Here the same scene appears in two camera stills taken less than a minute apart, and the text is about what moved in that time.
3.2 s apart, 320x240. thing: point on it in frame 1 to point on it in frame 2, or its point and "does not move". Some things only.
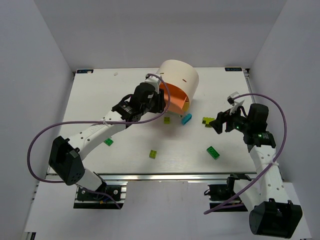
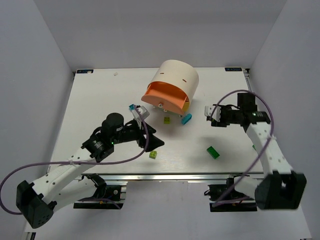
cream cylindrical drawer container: [181, 73] does not move
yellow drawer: [186, 107] does not move
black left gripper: [162, 100] to [143, 136]
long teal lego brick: [186, 118] does not move
